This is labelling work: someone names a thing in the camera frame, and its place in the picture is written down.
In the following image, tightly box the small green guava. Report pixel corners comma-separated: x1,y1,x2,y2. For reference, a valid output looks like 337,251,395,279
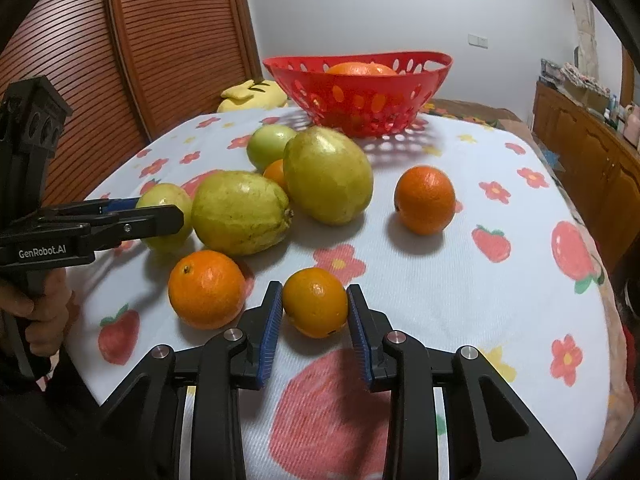
134,182,196,254

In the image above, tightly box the large orange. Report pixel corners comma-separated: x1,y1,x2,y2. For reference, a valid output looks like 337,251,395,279
167,250,245,330

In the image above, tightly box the small orange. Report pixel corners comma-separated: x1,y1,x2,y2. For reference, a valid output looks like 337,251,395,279
282,268,348,339

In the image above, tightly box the person's left hand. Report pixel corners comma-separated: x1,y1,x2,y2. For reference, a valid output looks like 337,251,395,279
1,269,72,358

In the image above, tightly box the large green fruit left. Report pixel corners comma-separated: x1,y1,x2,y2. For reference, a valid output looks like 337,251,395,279
191,171,293,256

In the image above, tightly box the large green fruit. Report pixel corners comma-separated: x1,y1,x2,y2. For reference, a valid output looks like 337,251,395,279
191,171,293,256
283,126,374,226

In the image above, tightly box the wooden louvered wardrobe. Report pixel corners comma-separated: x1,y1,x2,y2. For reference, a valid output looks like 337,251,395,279
1,0,262,204

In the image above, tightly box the small hidden tangerine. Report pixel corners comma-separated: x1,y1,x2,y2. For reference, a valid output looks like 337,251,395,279
262,158,288,193

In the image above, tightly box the small green apple back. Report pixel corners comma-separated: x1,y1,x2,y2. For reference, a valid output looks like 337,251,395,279
246,124,297,171

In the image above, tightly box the white strawberry flower blanket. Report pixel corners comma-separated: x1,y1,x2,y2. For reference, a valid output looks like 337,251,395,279
240,115,612,479

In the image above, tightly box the yellow plush toy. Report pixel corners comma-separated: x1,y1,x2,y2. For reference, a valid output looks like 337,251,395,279
217,79,288,113

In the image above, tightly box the large green fruit right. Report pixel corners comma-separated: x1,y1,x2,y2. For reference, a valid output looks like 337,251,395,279
283,126,374,226

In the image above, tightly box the orange inside basket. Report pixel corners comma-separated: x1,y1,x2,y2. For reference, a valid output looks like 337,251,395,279
326,62,397,76

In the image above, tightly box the red perforated plastic basket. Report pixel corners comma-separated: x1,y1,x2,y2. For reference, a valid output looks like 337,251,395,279
262,51,454,138

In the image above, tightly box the wooden side cabinet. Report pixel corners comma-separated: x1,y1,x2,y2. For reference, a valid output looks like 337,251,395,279
533,82,639,272

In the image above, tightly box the floral bed quilt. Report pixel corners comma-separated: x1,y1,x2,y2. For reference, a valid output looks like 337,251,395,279
421,99,534,145

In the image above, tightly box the clutter on cabinet top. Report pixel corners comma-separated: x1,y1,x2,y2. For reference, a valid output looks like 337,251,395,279
539,58,639,150

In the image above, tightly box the white wall switch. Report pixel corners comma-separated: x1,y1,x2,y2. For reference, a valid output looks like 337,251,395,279
468,34,489,50

